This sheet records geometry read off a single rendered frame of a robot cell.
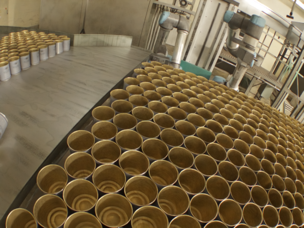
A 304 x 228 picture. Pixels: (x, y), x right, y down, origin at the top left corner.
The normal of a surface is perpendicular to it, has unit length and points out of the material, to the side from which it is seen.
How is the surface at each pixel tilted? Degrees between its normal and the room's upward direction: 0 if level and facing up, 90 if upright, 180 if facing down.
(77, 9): 90
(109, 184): 2
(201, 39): 90
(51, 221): 2
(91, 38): 90
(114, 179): 90
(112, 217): 2
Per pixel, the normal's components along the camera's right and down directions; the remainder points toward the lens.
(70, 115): 0.25, -0.76
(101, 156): 0.49, 0.61
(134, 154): 0.03, 0.62
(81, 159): 0.23, 0.63
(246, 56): -0.25, 0.55
